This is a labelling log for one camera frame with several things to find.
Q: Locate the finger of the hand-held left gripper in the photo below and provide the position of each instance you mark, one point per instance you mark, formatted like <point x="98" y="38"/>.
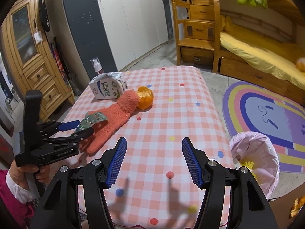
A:
<point x="81" y="134"/>
<point x="69" y="125"/>

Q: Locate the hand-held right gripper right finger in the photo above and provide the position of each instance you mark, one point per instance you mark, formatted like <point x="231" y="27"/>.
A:
<point x="191" y="159"/>

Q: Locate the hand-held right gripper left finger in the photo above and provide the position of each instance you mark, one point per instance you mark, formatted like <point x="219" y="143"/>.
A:
<point x="116" y="162"/>

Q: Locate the green silver foil wrapper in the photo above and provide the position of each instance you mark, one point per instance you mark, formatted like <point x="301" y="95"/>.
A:
<point x="94" y="119"/>

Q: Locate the trash bin with pink bag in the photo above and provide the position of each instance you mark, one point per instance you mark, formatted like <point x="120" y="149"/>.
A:
<point x="259" y="152"/>

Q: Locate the person's left forearm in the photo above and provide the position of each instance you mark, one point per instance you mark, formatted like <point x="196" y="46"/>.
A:
<point x="12" y="200"/>

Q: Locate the person's left hand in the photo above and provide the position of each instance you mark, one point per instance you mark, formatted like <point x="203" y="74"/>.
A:
<point x="20" y="171"/>

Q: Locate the orange knit glove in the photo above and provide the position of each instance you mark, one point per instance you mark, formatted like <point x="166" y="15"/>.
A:
<point x="112" y="119"/>

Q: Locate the pink checkered tablecloth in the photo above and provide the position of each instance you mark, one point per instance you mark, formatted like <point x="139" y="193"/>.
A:
<point x="166" y="124"/>

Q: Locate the white green milk carton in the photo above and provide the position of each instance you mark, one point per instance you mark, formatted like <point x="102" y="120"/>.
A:
<point x="104" y="89"/>

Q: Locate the wooden cabinet with drawers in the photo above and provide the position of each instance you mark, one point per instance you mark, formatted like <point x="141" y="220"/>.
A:
<point x="38" y="76"/>

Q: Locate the small spray bottle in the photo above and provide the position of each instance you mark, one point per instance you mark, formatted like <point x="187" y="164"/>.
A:
<point x="97" y="68"/>

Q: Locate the colourful leaning bundle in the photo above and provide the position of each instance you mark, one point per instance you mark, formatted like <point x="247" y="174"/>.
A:
<point x="59" y="59"/>

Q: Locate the peeled tangerine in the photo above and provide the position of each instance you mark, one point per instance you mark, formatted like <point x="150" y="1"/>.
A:
<point x="145" y="100"/>

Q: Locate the rainbow rug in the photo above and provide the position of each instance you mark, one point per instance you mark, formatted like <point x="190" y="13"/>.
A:
<point x="257" y="114"/>

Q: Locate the white hanging tag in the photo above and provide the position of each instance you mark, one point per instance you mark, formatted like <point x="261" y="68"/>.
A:
<point x="37" y="37"/>

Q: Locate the wooden bunk bed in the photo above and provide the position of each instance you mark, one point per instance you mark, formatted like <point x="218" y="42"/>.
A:
<point x="238" y="69"/>

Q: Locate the cardboard box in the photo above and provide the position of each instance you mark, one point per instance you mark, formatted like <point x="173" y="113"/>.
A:
<point x="281" y="210"/>

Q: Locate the black hanging bag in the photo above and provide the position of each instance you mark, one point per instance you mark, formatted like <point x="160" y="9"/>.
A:
<point x="44" y="16"/>

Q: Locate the orange peel scraps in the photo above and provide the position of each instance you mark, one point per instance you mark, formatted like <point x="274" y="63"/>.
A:
<point x="296" y="206"/>

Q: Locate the white wardrobe with round holes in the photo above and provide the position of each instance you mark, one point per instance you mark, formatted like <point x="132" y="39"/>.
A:
<point x="133" y="23"/>

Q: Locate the wooden stair drawers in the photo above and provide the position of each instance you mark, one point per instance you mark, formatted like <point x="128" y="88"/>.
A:
<point x="197" y="31"/>

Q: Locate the yellow bedsheet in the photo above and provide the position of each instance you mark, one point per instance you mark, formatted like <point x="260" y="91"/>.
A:
<point x="262" y="50"/>

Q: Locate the orange plush toy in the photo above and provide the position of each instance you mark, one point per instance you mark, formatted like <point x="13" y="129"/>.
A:
<point x="300" y="64"/>

